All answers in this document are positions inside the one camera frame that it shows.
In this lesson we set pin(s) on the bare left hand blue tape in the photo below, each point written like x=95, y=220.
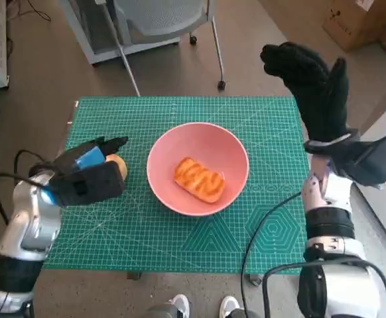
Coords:
x=87, y=155

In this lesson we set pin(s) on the black gloved right hand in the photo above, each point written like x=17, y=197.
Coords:
x=322, y=99

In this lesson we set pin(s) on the round toy bread bun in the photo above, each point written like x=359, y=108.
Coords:
x=121, y=167

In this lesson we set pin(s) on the pink bowl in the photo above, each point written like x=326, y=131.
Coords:
x=166, y=159

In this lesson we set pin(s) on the striped rectangular toy bread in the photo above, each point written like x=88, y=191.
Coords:
x=199, y=180

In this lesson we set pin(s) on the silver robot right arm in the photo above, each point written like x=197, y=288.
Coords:
x=329, y=198

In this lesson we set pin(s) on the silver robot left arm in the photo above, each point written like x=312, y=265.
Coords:
x=30, y=225

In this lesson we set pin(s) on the cardboard box with print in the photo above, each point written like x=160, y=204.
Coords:
x=352, y=23

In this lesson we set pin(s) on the green cutting mat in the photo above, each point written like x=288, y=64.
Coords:
x=146, y=238

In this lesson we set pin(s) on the grey mesh office chair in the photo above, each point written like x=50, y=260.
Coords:
x=160, y=16

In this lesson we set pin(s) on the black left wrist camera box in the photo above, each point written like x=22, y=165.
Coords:
x=90, y=185

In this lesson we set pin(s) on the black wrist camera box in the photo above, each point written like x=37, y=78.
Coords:
x=375, y=159
x=90, y=185

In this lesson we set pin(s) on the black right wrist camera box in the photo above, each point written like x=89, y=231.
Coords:
x=375, y=159

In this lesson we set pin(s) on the metal table bracket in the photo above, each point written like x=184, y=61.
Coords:
x=134, y=275
x=256, y=279

